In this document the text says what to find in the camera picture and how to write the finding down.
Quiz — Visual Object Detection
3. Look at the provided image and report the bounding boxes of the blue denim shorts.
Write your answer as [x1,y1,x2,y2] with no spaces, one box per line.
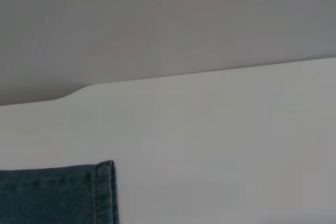
[0,159,120,224]

